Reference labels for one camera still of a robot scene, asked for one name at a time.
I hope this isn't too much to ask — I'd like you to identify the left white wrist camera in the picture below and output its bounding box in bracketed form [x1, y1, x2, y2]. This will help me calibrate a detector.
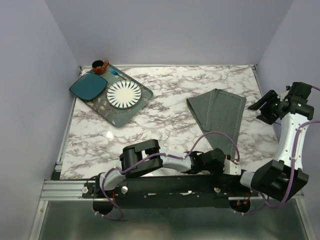
[223, 159, 242, 176]

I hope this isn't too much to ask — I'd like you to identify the teal square plate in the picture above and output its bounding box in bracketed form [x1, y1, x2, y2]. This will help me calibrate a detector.
[69, 72, 108, 101]

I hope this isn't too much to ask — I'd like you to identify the orange ceramic mug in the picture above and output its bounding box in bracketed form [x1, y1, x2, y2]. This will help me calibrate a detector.
[91, 60, 109, 75]

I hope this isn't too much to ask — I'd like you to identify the floral rectangular serving tray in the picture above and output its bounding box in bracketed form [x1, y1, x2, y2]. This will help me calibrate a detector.
[84, 65, 154, 128]

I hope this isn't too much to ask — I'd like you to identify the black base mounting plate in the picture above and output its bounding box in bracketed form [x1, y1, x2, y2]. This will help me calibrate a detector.
[82, 173, 252, 213]

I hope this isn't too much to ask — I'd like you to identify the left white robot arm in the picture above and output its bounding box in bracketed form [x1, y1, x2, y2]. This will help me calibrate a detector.
[93, 139, 231, 198]

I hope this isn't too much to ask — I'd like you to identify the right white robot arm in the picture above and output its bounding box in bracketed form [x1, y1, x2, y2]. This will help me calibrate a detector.
[230, 82, 314, 204]

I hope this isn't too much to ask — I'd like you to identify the aluminium frame rail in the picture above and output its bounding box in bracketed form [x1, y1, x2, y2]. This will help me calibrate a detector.
[40, 180, 86, 201]

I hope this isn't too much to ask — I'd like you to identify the white striped round plate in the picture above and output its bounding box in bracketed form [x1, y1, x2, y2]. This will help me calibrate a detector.
[106, 80, 142, 109]

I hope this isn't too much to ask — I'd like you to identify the grey cloth napkin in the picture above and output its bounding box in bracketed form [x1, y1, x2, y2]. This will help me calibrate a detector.
[186, 88, 247, 144]

